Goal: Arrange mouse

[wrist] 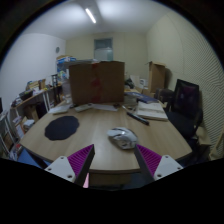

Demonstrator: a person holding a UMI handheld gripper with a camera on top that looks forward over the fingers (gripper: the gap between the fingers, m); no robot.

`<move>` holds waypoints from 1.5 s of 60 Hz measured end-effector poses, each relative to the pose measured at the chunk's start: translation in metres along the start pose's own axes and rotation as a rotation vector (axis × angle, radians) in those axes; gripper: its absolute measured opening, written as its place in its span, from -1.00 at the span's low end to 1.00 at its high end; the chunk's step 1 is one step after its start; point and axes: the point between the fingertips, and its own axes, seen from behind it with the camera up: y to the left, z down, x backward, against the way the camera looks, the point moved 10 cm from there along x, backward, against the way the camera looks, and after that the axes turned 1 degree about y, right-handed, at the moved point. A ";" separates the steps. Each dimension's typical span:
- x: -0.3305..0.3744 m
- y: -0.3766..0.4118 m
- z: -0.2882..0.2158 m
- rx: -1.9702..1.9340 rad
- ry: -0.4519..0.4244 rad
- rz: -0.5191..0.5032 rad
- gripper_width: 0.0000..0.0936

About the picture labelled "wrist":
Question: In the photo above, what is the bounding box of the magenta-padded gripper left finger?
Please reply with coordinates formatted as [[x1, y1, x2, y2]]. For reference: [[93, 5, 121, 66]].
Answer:
[[44, 143, 96, 188]]

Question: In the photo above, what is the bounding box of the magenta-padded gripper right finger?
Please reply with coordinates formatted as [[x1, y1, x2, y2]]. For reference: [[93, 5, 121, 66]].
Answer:
[[133, 143, 184, 185]]

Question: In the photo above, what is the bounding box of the white and grey computer mouse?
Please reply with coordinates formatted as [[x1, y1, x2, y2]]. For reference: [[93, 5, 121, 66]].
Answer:
[[106, 126, 139, 150]]

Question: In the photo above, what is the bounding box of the dark round mouse pad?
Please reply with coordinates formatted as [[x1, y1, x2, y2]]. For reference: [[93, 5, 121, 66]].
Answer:
[[44, 115, 80, 141]]

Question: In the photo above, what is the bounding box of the black marker pen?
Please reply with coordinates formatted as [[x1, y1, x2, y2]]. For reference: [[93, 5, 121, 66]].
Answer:
[[126, 111, 150, 126]]

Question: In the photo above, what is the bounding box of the open white book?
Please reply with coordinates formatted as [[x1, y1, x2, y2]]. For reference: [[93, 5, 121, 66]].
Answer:
[[135, 100, 169, 122]]

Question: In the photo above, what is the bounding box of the white remote control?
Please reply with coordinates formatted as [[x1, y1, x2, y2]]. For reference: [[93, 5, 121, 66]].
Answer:
[[73, 103, 94, 113]]

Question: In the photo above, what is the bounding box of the white shelf unit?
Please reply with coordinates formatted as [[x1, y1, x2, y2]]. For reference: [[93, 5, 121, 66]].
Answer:
[[0, 111, 21, 159]]

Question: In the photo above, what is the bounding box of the black office chair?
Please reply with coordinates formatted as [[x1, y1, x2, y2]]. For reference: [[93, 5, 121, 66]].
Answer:
[[165, 78, 204, 141]]

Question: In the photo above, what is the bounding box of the white paper sheet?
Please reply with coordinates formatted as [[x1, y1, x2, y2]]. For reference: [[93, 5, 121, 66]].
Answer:
[[91, 103, 119, 112]]

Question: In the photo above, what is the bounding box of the blue flat book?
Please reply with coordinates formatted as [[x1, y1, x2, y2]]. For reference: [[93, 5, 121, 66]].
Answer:
[[124, 91, 158, 104]]

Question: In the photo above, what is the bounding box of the cluttered side desk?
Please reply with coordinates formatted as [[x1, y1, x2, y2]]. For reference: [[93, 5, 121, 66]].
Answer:
[[11, 78, 63, 121]]

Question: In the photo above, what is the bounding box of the black floor stand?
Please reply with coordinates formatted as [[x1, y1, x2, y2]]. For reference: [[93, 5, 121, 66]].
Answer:
[[50, 73, 62, 104]]

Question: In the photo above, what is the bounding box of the large brown cardboard box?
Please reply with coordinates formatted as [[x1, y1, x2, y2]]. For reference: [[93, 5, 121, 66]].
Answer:
[[68, 60, 126, 106]]

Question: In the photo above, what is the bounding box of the tall brown cardboard box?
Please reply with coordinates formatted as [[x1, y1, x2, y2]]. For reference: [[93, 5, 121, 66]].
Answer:
[[147, 60, 167, 94]]

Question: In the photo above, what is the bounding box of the blue and white cabinet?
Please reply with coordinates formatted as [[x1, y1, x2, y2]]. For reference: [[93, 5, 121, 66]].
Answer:
[[55, 54, 77, 81]]

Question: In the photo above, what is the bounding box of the frosted glass window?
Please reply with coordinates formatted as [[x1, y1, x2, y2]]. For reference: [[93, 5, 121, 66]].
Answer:
[[93, 37, 114, 62]]

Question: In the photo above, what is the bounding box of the long ceiling light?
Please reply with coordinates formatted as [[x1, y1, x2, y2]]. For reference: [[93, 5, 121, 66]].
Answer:
[[84, 7, 98, 25]]

